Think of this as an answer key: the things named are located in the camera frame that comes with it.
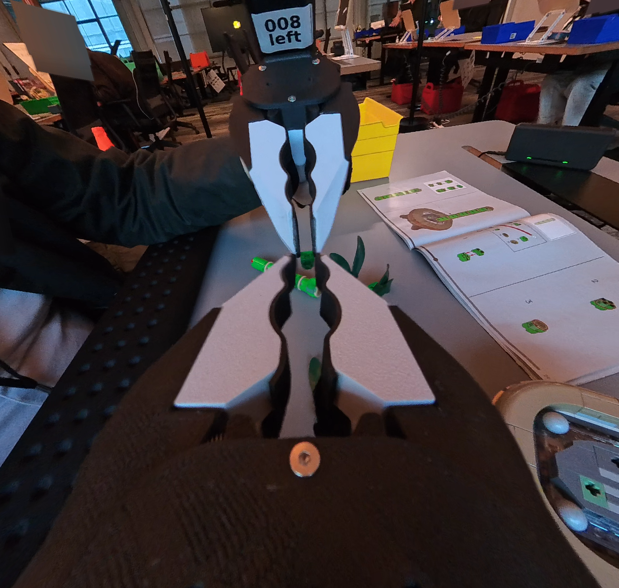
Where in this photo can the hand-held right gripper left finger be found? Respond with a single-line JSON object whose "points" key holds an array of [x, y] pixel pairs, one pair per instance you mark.
{"points": [[232, 356]]}

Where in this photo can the black device with green light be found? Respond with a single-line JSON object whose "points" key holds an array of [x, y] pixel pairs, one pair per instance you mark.
{"points": [[556, 141]]}

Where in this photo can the grey background desk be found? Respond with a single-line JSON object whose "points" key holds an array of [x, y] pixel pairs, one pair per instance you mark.
{"points": [[358, 66]]}

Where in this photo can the black monitor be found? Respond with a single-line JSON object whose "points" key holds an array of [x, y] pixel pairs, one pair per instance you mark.
{"points": [[217, 27]]}

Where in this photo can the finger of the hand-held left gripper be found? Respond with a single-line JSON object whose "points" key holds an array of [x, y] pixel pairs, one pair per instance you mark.
{"points": [[331, 162], [266, 162]]}

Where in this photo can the tan brick-built pot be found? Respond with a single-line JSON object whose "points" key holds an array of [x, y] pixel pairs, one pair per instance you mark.
{"points": [[517, 404]]}

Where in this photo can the black office chair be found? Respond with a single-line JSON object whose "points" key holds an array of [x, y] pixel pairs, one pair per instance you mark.
{"points": [[154, 85]]}

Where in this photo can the person's dark jacket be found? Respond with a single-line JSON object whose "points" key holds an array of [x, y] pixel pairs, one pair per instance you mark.
{"points": [[38, 201]]}

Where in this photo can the person's left forearm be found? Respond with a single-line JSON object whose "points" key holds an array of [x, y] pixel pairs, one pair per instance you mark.
{"points": [[183, 187]]}

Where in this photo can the red container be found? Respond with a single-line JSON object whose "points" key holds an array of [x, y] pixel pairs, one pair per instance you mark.
{"points": [[402, 92], [442, 97], [517, 102]]}

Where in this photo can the plain black pole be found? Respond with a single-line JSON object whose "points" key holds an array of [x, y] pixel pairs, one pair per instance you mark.
{"points": [[421, 42]]}

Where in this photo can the blue plastic bin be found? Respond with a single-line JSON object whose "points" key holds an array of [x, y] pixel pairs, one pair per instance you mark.
{"points": [[507, 32], [595, 30]]}

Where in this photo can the green twig with oval leaves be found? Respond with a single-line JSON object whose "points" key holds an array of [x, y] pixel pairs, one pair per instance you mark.
{"points": [[359, 259]]}

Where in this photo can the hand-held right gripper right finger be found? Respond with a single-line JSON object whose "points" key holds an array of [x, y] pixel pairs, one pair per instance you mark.
{"points": [[377, 351]]}

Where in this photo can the green bamboo stalk pointed leaves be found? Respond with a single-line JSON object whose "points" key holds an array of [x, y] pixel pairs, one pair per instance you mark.
{"points": [[261, 263]]}

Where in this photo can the person's pale shirt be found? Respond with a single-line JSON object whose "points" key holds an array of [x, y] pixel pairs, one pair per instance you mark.
{"points": [[29, 404]]}

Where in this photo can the small green bin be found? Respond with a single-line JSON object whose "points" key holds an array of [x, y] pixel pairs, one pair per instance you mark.
{"points": [[41, 104]]}

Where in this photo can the long background desk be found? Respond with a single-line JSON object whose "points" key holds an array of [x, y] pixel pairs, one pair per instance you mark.
{"points": [[507, 46]]}

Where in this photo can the white instruction booklet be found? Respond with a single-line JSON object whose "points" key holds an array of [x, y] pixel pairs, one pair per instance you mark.
{"points": [[532, 278]]}

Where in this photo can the small green brick piece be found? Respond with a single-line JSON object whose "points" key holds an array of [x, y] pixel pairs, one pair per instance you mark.
{"points": [[307, 260]]}

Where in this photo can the yellow plastic bin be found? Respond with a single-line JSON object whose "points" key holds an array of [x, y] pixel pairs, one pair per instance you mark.
{"points": [[375, 153]]}

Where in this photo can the white document stand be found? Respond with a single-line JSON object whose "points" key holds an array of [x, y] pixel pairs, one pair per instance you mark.
{"points": [[346, 13]]}

